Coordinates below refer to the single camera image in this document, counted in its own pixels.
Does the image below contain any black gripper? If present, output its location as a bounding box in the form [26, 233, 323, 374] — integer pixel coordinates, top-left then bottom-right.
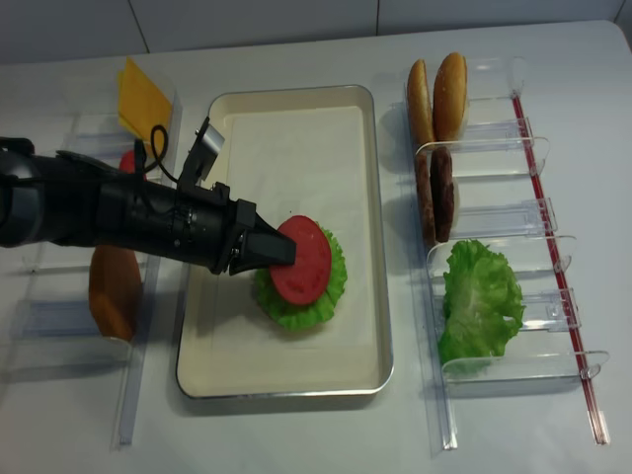
[172, 182, 296, 275]

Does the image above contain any red tomato slice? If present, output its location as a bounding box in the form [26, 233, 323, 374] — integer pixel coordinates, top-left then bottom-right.
[118, 150, 146, 174]
[269, 215, 332, 306]

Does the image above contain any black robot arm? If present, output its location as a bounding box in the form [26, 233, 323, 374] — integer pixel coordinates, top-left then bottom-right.
[1, 138, 296, 275]

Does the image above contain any green lettuce leaf on tray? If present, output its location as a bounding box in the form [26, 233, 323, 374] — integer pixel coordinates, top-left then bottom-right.
[254, 222, 348, 331]

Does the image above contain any red tomato slice in rack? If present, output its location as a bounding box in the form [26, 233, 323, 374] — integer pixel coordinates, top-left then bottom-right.
[118, 150, 146, 174]

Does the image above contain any yellow cheese slice front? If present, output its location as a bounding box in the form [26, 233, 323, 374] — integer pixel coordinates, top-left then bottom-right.
[118, 57, 172, 141]

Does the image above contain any yellow cheese slice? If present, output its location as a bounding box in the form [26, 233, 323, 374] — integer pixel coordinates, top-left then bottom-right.
[117, 70, 138, 137]
[118, 57, 172, 141]

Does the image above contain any left brown meat patty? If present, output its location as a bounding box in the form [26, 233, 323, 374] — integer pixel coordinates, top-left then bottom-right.
[415, 152, 436, 249]

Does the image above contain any brown meat patty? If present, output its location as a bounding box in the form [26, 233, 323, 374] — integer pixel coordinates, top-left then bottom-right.
[430, 147, 455, 242]
[415, 152, 436, 249]

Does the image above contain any yellow cheese slice back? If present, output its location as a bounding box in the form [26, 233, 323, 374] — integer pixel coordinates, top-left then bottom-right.
[117, 70, 138, 137]

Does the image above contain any right brown meat patty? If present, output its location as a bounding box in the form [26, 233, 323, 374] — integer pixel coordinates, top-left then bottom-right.
[430, 147, 455, 242]

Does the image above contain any green lettuce leaf in rack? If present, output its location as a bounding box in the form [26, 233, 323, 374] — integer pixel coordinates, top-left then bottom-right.
[438, 240, 525, 363]

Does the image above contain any white parchment paper sheet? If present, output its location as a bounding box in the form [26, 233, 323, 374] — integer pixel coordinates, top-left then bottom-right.
[197, 106, 379, 356]

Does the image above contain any cream metal baking tray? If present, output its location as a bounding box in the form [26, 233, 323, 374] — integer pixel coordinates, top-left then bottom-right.
[176, 85, 393, 399]

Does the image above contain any brown bun in left rack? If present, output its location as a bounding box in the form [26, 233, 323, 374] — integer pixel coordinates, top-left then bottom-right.
[88, 245, 142, 342]

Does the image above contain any left bun half in rack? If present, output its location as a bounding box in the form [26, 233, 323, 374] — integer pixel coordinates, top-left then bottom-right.
[406, 59, 435, 146]

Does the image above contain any bun half in rack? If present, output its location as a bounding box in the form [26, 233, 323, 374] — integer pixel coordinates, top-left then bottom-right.
[406, 59, 435, 146]
[433, 52, 467, 141]

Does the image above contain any clear acrylic left rack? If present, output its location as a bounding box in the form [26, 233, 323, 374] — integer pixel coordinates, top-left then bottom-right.
[1, 67, 161, 447]

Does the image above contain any clear acrylic rack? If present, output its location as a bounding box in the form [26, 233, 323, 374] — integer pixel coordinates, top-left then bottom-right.
[390, 56, 609, 451]
[1, 67, 161, 447]

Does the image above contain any clear acrylic right rack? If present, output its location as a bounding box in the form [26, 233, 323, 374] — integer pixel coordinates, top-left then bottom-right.
[390, 56, 609, 451]

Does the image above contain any right bun half in rack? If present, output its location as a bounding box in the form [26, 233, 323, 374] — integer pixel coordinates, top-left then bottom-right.
[433, 52, 467, 141]

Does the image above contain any red rod on right rack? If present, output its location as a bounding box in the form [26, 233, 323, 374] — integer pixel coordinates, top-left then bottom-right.
[511, 94, 609, 440]

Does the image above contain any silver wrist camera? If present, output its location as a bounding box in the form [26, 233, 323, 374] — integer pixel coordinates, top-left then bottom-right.
[177, 117, 225, 192]

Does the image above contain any black camera cable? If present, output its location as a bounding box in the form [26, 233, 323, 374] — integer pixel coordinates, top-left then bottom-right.
[133, 123, 182, 187]

